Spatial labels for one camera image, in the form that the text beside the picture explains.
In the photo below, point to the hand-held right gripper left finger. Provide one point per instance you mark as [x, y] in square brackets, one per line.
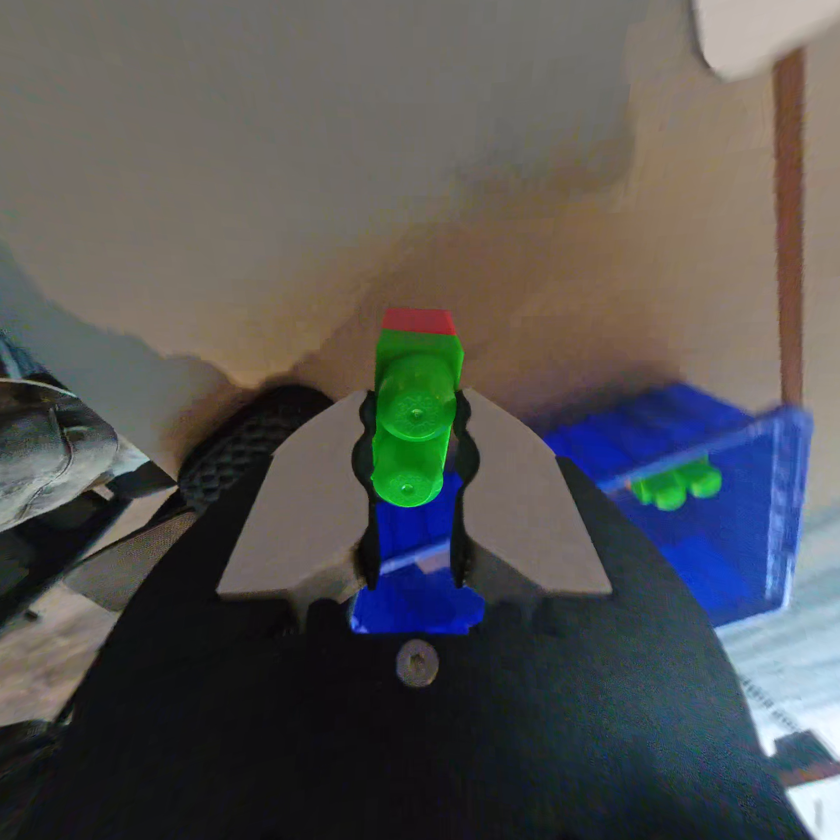
[295, 525]

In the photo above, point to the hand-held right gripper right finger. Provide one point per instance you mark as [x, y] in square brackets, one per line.
[538, 525]

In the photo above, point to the green building block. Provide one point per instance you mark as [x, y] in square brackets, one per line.
[670, 486]
[418, 420]

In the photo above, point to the blue plastic bin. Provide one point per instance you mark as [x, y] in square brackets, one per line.
[735, 525]

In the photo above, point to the red building block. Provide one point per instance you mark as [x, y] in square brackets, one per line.
[420, 322]

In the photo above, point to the black textured wrist rest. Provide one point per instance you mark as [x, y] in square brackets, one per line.
[250, 440]

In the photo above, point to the person's leg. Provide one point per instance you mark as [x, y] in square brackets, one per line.
[53, 453]

